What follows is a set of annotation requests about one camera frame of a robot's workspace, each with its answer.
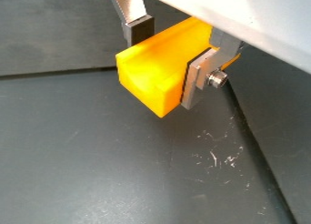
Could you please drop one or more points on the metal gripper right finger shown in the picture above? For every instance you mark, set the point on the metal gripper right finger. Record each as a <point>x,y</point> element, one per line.
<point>205,69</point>

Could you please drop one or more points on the yellow arch block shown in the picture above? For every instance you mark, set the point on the yellow arch block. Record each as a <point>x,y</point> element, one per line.
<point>151,67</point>

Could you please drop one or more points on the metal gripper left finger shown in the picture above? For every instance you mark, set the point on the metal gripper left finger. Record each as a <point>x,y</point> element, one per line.
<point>138,24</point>

